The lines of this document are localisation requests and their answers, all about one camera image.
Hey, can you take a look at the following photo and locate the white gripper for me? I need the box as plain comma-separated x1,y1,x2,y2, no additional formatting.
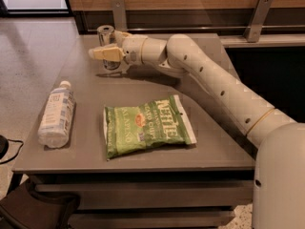
89,30,148,65

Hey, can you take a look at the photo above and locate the silver blue redbull can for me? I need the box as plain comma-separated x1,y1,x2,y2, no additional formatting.
97,25,120,71

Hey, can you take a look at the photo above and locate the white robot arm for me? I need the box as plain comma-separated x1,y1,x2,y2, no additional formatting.
89,31,305,229

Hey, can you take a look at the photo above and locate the green kettle chips bag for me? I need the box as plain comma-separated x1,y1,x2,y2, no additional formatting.
103,94,196,159

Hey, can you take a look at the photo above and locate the clear plastic water bottle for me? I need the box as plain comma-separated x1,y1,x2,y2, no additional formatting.
38,81,75,148

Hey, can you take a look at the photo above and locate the grey drawer cabinet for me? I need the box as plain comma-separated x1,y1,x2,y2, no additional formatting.
12,35,254,229

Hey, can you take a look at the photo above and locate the dark chair seat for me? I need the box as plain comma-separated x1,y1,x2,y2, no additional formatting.
0,178,80,229

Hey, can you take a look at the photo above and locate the left metal wall bracket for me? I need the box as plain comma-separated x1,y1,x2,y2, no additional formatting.
111,0,128,31

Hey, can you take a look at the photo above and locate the metal wall bracket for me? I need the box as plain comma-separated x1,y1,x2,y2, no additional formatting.
244,0,274,43
111,0,128,31

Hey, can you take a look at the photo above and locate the metal wall rail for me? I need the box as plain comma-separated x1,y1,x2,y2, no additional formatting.
87,25,305,33

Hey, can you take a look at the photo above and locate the black cable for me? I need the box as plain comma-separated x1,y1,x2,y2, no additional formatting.
0,138,25,165

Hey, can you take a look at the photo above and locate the right metal wall bracket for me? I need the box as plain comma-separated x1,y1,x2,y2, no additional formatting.
244,0,274,43

